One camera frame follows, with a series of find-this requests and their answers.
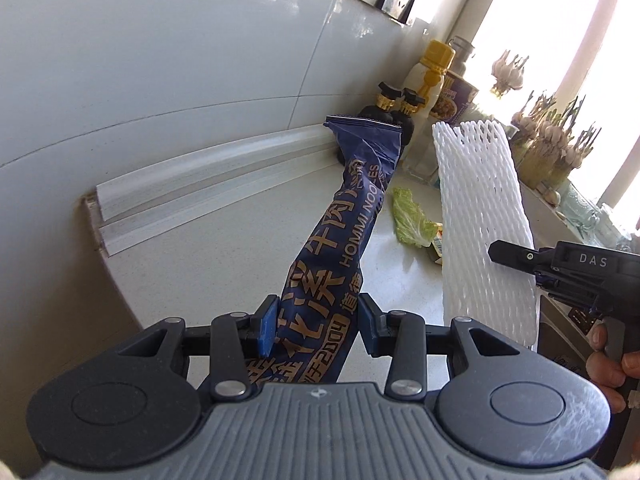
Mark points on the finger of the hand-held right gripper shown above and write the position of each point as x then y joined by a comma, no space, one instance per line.
515,255

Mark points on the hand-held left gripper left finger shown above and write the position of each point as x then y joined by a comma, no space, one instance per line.
265,327

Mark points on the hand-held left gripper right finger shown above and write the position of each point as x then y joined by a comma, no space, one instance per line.
367,327

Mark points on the white foam fruit net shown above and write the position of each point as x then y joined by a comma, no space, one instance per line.
480,210

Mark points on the blue noodle packet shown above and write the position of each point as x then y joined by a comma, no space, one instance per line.
325,270

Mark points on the person's right hand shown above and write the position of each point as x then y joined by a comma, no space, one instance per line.
605,372

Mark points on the clear glass jar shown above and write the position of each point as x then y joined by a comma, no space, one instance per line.
582,205

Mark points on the small yellow sauce packet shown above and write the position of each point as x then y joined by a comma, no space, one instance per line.
437,245

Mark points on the green cabbage leaf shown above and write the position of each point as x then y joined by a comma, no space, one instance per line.
407,215

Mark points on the row of garlic bunches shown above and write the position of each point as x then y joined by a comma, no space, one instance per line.
550,140

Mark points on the hanging garlic bunch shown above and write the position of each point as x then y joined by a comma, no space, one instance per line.
510,72

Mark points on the black bottle with gold cap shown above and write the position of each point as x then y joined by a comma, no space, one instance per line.
412,102
387,97

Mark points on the white bottle with yellow cap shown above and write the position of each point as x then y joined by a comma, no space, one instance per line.
430,70

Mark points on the metal lidded jar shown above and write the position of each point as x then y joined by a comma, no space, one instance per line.
462,52

